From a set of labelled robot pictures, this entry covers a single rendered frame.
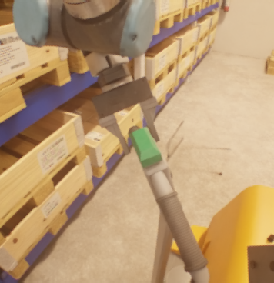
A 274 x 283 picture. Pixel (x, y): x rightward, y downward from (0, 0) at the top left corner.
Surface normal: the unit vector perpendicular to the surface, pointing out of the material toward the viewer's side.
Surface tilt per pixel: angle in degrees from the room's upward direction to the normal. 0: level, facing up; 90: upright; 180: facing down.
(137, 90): 62
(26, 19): 77
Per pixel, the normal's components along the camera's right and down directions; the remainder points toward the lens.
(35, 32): -0.53, 0.35
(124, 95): 0.11, 0.19
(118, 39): -0.44, 0.74
